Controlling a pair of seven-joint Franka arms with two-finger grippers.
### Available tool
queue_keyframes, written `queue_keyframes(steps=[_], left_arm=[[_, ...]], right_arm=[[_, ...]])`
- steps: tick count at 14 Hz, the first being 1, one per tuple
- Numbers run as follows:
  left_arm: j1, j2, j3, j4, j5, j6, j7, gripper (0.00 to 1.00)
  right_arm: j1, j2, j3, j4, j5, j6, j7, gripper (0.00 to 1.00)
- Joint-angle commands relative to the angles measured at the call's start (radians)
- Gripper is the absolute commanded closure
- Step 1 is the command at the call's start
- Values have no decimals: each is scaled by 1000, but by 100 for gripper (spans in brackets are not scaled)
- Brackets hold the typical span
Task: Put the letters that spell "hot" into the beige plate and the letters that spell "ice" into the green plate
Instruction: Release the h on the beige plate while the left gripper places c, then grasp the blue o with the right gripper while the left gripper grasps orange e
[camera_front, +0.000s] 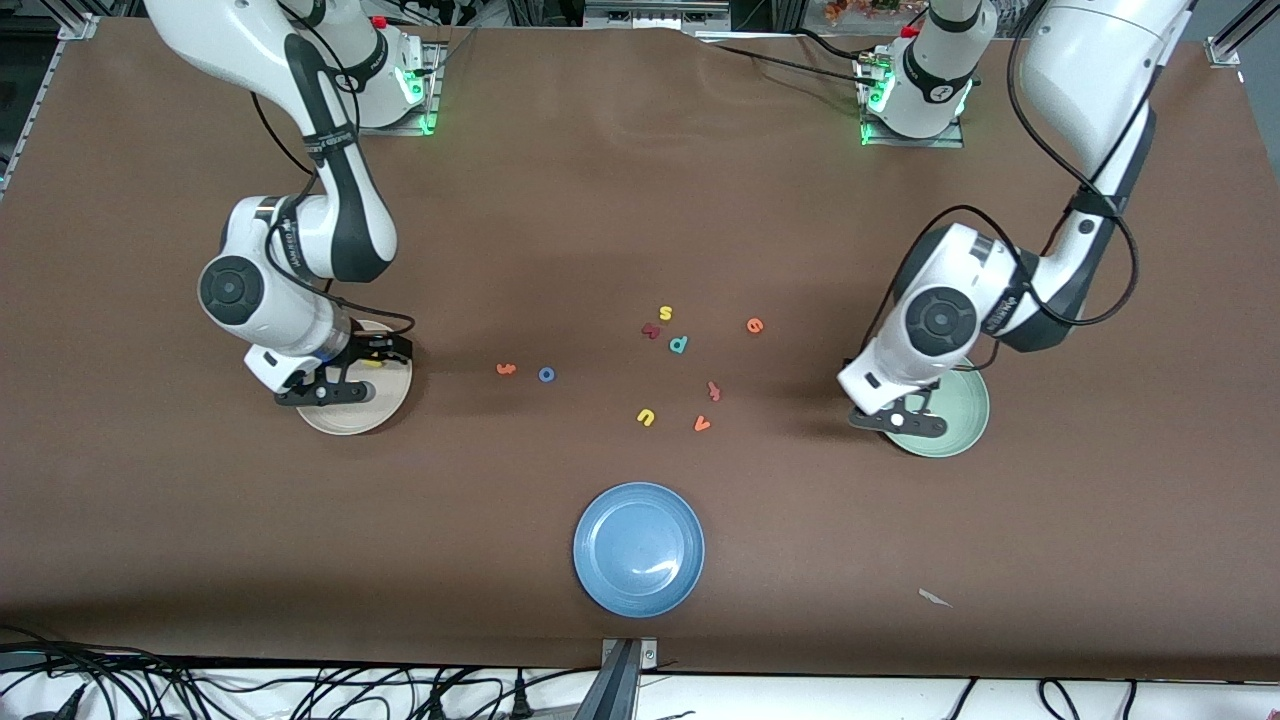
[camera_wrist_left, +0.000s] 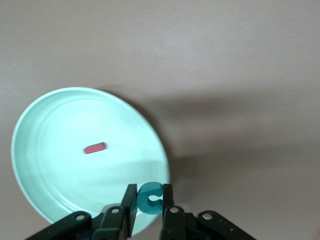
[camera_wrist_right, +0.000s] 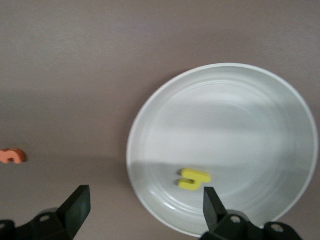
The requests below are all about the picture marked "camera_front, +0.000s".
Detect grey metal equipment box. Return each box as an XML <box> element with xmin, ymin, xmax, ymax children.
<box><xmin>583</xmin><ymin>0</ymin><xmax>733</xmax><ymax>29</ymax></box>

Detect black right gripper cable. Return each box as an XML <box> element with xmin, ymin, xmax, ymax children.
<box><xmin>300</xmin><ymin>280</ymin><xmax>416</xmax><ymax>346</ymax></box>

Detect aluminium frame rail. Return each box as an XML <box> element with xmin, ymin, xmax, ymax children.
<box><xmin>0</xmin><ymin>0</ymin><xmax>98</xmax><ymax>191</ymax></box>
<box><xmin>1205</xmin><ymin>0</ymin><xmax>1280</xmax><ymax>69</ymax></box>

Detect green plate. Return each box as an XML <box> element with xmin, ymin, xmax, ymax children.
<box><xmin>885</xmin><ymin>360</ymin><xmax>991</xmax><ymax>459</ymax></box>

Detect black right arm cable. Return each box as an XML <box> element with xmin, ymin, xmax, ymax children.
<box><xmin>250</xmin><ymin>90</ymin><xmax>321</xmax><ymax>181</ymax></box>

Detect beige brown plate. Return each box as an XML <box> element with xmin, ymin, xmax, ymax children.
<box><xmin>295</xmin><ymin>320</ymin><xmax>413</xmax><ymax>436</ymax></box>

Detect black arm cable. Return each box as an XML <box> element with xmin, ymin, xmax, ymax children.
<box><xmin>845</xmin><ymin>0</ymin><xmax>1141</xmax><ymax>371</ymax></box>
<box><xmin>250</xmin><ymin>90</ymin><xmax>321</xmax><ymax>181</ymax></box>

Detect black cable on table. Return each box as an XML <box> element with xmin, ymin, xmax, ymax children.
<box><xmin>695</xmin><ymin>38</ymin><xmax>881</xmax><ymax>91</ymax></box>
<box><xmin>795</xmin><ymin>28</ymin><xmax>871</xmax><ymax>63</ymax></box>

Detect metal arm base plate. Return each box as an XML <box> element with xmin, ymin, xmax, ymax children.
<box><xmin>858</xmin><ymin>55</ymin><xmax>966</xmax><ymax>149</ymax></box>
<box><xmin>355</xmin><ymin>40</ymin><xmax>446</xmax><ymax>136</ymax></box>

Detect blue plate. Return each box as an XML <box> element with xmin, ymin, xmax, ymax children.
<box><xmin>573</xmin><ymin>482</ymin><xmax>706</xmax><ymax>618</ymax></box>

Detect orange artificial flowers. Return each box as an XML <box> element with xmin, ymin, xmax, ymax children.
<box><xmin>825</xmin><ymin>0</ymin><xmax>926</xmax><ymax>23</ymax></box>

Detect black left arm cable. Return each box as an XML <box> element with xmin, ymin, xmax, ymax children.
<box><xmin>845</xmin><ymin>0</ymin><xmax>1141</xmax><ymax>371</ymax></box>

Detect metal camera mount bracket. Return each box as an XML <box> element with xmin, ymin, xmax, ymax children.
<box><xmin>575</xmin><ymin>637</ymin><xmax>659</xmax><ymax>720</ymax></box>

